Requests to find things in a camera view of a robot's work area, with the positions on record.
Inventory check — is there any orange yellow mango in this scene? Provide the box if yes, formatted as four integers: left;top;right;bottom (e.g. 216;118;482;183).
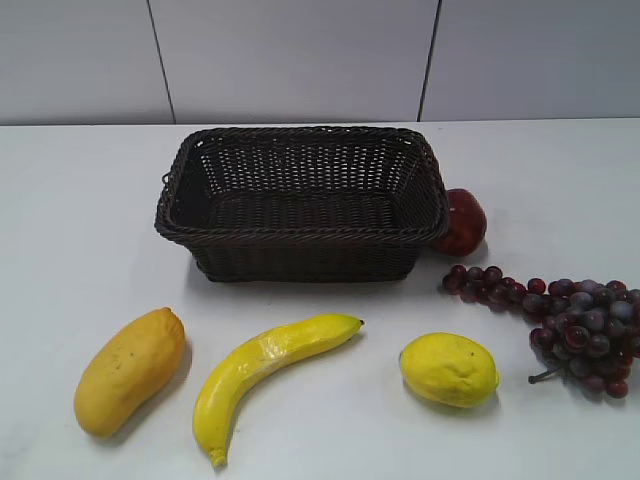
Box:
73;307;186;438

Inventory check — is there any yellow lemon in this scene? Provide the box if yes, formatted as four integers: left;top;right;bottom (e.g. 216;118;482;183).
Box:
399;332;500;409

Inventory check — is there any yellow banana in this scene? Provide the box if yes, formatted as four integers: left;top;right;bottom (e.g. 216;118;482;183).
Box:
193;314;364;470

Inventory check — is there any purple grape bunch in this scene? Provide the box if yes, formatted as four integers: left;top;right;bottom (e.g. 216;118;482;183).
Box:
441;265;639;400

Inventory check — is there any red apple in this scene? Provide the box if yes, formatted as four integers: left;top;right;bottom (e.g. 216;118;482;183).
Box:
432;188;487;257

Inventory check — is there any dark brown wicker basket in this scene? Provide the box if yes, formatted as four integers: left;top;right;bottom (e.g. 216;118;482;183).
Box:
155;126;449;283

